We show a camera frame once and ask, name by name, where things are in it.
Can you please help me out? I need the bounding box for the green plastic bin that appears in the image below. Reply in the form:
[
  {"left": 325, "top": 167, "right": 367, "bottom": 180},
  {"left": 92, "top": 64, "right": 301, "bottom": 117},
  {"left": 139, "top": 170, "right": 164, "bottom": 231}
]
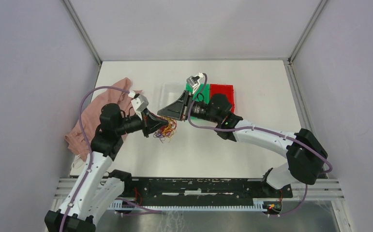
[{"left": 188, "top": 84, "right": 210, "bottom": 105}]

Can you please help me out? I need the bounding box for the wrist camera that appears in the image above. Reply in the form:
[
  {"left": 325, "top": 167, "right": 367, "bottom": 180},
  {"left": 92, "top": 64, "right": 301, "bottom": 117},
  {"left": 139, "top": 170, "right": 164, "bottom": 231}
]
[
  {"left": 131, "top": 93, "right": 149, "bottom": 118},
  {"left": 186, "top": 72, "right": 207, "bottom": 94}
]

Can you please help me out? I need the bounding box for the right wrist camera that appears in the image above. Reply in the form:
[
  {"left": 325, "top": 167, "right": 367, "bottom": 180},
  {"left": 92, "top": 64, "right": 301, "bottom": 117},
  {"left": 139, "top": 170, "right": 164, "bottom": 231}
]
[{"left": 186, "top": 72, "right": 207, "bottom": 94}]

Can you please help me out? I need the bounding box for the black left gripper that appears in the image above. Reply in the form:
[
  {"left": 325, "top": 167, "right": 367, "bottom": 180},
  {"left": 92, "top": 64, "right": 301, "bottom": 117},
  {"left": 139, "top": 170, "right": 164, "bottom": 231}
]
[{"left": 116, "top": 107, "right": 168, "bottom": 137}]

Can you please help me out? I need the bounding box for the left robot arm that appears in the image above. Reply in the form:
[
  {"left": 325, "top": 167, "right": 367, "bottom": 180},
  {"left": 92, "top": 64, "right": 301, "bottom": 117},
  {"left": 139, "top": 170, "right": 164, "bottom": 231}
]
[{"left": 45, "top": 103, "right": 169, "bottom": 232}]

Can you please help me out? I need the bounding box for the clear plastic bin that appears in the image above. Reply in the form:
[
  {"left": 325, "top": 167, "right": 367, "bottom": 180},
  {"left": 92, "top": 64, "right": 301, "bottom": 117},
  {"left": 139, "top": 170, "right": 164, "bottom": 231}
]
[{"left": 158, "top": 83, "right": 186, "bottom": 110}]

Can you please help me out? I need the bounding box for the yellow cable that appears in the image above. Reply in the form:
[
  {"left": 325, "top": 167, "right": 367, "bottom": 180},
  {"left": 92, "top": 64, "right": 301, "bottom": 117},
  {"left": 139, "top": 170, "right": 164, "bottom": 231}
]
[{"left": 160, "top": 119, "right": 176, "bottom": 139}]

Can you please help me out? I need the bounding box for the red plastic bin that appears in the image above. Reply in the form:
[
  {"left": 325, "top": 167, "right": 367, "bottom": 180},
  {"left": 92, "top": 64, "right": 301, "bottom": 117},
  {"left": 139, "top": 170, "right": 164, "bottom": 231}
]
[{"left": 209, "top": 84, "right": 235, "bottom": 113}]

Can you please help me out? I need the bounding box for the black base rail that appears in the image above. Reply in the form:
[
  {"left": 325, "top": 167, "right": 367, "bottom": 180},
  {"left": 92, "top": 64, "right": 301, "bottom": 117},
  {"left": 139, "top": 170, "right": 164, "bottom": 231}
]
[{"left": 120, "top": 177, "right": 293, "bottom": 206}]

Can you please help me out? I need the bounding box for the white cable duct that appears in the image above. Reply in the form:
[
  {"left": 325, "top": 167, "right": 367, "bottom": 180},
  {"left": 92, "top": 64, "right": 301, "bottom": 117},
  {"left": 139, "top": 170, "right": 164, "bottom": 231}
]
[{"left": 107, "top": 200, "right": 267, "bottom": 212}]

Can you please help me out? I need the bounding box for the pink cloth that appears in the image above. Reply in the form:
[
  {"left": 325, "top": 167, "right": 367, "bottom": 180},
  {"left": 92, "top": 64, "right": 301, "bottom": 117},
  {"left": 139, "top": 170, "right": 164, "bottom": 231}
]
[{"left": 65, "top": 89, "right": 135, "bottom": 161}]

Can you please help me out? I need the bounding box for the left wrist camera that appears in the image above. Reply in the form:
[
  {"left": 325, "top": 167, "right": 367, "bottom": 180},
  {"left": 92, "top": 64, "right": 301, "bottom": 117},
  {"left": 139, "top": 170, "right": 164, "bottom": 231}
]
[{"left": 131, "top": 93, "right": 149, "bottom": 118}]

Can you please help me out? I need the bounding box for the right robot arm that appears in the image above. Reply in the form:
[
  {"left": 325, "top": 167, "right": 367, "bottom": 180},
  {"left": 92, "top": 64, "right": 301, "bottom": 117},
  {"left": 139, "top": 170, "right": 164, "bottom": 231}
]
[{"left": 158, "top": 90, "right": 328, "bottom": 197}]

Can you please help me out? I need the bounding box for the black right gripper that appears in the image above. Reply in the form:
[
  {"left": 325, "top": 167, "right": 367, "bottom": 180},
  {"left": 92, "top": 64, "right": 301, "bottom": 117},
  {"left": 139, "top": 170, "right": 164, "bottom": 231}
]
[{"left": 158, "top": 90, "right": 220, "bottom": 124}]

